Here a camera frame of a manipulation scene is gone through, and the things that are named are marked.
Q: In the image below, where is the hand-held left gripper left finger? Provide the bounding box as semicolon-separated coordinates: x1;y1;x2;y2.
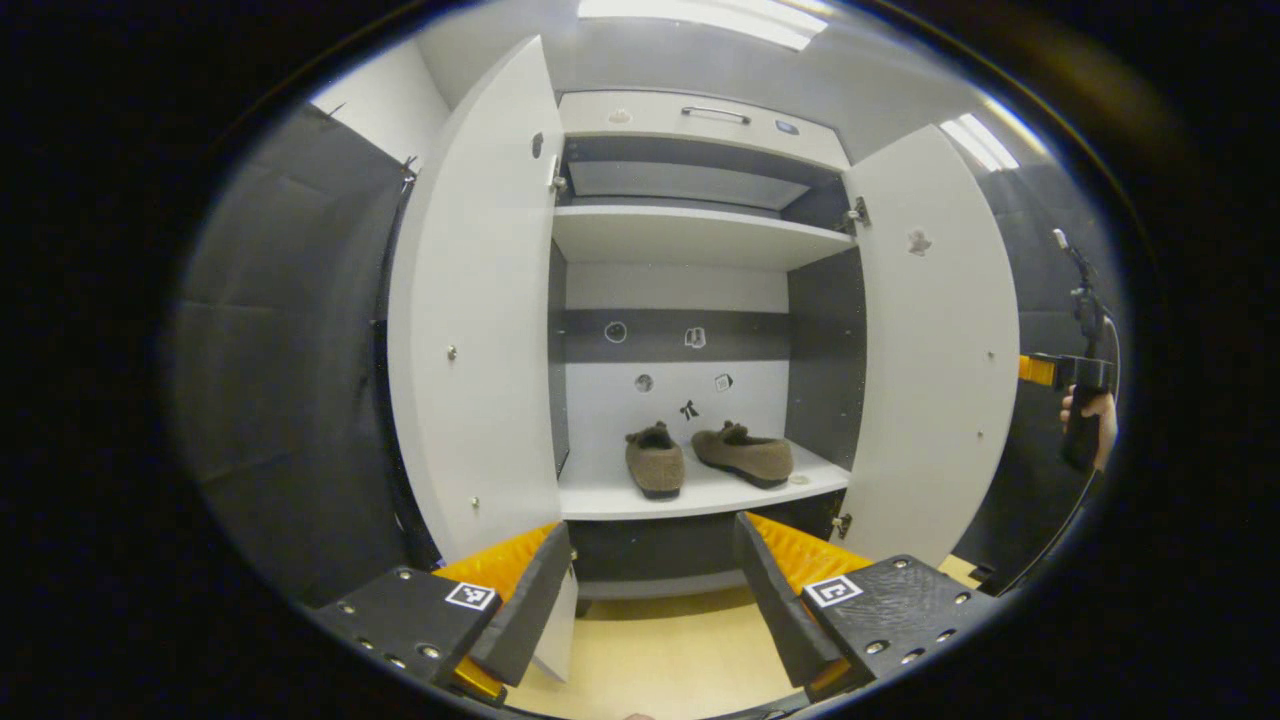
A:
312;520;573;706

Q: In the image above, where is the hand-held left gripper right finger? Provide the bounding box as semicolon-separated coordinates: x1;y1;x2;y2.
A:
733;512;1001;701

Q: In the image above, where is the white cabinet door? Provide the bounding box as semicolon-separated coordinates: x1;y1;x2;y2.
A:
832;125;1021;566
388;35;581;683

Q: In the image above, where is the brown fuzzy shoe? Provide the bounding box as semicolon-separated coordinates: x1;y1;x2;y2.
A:
625;421;687;501
691;420;795;490

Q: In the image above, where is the white shoe cabinet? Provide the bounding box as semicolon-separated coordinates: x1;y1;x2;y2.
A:
545;88;869;601

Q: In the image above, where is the white cabinet drawer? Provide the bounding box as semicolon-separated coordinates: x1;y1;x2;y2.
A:
558;90;851;172

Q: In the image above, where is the ceiling light panel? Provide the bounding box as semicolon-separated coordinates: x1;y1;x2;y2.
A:
940;112;1021;172
578;0;831;51

